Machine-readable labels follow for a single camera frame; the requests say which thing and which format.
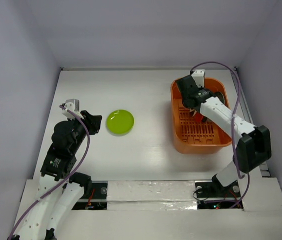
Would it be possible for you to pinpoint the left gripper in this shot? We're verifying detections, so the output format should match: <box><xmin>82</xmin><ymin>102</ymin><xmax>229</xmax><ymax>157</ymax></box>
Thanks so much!
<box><xmin>69</xmin><ymin>109</ymin><xmax>102</xmax><ymax>152</ymax></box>

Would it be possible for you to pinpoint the orange plate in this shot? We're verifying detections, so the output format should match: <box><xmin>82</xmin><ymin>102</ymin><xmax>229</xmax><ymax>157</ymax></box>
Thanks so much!
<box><xmin>193</xmin><ymin>112</ymin><xmax>207</xmax><ymax>123</ymax></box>

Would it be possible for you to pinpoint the green plate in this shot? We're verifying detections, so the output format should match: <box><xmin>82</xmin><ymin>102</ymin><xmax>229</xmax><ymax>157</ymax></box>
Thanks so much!
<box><xmin>106</xmin><ymin>109</ymin><xmax>135</xmax><ymax>136</ymax></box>

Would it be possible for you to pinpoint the cream plate with ink drawing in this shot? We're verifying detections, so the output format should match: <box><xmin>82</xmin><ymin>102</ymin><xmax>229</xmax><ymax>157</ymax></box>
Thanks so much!
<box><xmin>190</xmin><ymin>109</ymin><xmax>198</xmax><ymax>116</ymax></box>

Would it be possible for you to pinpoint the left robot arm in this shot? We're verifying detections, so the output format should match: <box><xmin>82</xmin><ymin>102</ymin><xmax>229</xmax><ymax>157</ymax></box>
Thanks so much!
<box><xmin>8</xmin><ymin>107</ymin><xmax>102</xmax><ymax>240</ymax></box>

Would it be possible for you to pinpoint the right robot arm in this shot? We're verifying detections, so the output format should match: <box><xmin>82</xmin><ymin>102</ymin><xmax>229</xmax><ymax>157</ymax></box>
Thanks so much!
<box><xmin>171</xmin><ymin>73</ymin><xmax>272</xmax><ymax>198</ymax></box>

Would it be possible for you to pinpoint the orange dish rack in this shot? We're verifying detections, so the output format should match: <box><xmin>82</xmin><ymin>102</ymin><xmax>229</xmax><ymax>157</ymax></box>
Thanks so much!
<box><xmin>170</xmin><ymin>81</ymin><xmax>232</xmax><ymax>154</ymax></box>

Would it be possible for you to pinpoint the dark patterned plate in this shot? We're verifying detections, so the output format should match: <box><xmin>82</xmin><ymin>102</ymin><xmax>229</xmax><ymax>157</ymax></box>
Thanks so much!
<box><xmin>215</xmin><ymin>91</ymin><xmax>225</xmax><ymax>104</ymax></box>

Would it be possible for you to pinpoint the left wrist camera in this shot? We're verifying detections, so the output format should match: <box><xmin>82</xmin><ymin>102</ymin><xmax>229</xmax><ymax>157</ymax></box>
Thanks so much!
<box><xmin>59</xmin><ymin>98</ymin><xmax>82</xmax><ymax>120</ymax></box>

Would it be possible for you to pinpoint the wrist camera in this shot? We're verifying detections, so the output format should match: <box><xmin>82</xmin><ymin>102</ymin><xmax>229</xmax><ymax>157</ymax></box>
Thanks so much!
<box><xmin>191</xmin><ymin>69</ymin><xmax>205</xmax><ymax>88</ymax></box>
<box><xmin>59</xmin><ymin>98</ymin><xmax>82</xmax><ymax>120</ymax></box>

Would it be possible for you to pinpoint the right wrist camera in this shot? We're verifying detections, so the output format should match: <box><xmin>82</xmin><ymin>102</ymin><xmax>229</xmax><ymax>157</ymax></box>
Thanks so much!
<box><xmin>191</xmin><ymin>69</ymin><xmax>205</xmax><ymax>88</ymax></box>

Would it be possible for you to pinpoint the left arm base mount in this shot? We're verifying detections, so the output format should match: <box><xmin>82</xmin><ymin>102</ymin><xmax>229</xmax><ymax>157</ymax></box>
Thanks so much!
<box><xmin>72</xmin><ymin>181</ymin><xmax>108</xmax><ymax>211</ymax></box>

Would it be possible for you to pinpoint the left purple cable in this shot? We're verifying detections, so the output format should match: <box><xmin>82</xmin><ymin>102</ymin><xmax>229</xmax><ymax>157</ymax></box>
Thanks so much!
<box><xmin>7</xmin><ymin>104</ymin><xmax>91</xmax><ymax>240</ymax></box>

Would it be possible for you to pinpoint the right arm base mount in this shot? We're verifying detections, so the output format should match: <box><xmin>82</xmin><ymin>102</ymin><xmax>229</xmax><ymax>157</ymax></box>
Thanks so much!
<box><xmin>193</xmin><ymin>181</ymin><xmax>243</xmax><ymax>210</ymax></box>

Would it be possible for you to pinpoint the aluminium rail right side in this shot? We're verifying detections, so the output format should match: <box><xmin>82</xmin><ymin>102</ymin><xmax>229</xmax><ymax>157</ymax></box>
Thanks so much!
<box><xmin>231</xmin><ymin>67</ymin><xmax>272</xmax><ymax>176</ymax></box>

